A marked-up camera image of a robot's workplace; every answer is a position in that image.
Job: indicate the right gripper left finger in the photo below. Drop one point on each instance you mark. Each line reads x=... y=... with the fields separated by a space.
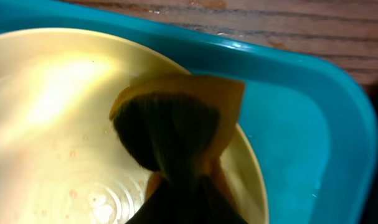
x=161 y=208

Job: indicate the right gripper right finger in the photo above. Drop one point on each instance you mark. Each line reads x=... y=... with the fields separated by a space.
x=208 y=206

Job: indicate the green yellow sponge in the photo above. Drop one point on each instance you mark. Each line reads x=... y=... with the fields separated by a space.
x=178 y=124

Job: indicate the yellow-green plate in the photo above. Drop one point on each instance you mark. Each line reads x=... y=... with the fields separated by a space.
x=61 y=160

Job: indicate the teal plastic tray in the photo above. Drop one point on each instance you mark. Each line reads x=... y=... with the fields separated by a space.
x=312 y=127

